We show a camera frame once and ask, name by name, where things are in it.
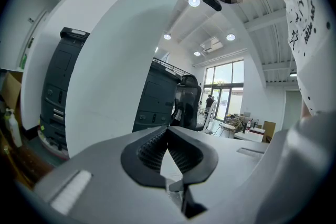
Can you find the person's white dotted shirt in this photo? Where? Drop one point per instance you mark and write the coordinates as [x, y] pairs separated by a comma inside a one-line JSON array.
[[309, 60]]

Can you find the open cardboard box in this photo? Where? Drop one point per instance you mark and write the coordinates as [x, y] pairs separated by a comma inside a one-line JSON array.
[[10, 89]]

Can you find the black mezzanine railing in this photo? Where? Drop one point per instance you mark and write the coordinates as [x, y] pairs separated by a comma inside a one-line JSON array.
[[168, 65]]

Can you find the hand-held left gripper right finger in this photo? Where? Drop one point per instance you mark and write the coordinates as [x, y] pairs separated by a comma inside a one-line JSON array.
[[223, 154]]

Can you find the black head-worn camera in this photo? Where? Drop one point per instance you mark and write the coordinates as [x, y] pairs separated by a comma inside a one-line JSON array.
[[211, 1]]

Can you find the person's left forearm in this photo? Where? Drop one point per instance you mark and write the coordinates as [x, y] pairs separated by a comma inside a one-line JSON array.
[[305, 111]]

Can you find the ceiling air conditioner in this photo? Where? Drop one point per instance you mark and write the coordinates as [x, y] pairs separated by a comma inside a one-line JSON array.
[[211, 46]]

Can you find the white plastic bottle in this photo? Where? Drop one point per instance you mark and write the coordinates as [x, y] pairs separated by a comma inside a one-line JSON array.
[[14, 128]]

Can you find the white red spray bottle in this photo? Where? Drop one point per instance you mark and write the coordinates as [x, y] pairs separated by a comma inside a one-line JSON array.
[[246, 127]]

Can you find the round ceiling lamp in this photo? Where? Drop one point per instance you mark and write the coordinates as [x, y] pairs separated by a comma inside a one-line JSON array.
[[197, 53], [194, 1], [231, 37], [167, 36]]

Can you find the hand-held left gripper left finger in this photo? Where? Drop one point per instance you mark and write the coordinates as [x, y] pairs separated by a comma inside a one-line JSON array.
[[105, 178]]

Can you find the dark grey wheeled machine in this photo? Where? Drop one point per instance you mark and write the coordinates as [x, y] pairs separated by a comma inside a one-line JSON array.
[[155, 97], [63, 86]]

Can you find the black office chair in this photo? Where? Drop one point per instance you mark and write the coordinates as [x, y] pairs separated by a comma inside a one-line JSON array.
[[187, 102]]

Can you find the rectangular ceiling light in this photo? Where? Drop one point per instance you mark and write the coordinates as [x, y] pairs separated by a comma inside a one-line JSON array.
[[293, 74]]

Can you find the large glass window front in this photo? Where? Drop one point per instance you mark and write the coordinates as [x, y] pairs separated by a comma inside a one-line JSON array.
[[223, 73]]

